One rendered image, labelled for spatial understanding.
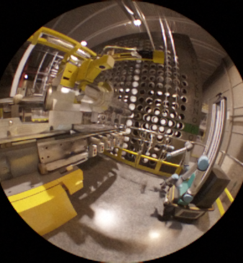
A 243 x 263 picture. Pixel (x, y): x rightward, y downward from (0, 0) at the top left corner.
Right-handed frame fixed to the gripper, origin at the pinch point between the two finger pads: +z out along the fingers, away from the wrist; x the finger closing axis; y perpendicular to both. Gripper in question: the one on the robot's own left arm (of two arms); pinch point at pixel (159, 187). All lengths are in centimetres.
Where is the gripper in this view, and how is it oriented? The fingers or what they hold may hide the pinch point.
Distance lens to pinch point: 123.7
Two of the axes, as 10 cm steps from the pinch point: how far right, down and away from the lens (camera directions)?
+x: -6.6, 1.7, -7.4
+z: -3.7, 7.8, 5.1
